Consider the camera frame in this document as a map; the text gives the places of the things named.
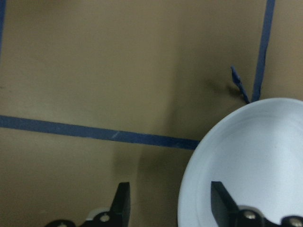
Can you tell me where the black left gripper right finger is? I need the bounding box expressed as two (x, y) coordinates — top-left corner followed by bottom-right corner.
(211, 181), (303, 227)

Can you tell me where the blue plate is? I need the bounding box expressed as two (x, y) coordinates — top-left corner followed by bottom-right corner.
(178, 98), (303, 227)

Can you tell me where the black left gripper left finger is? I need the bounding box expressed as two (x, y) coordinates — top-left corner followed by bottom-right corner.
(45, 182), (131, 227)

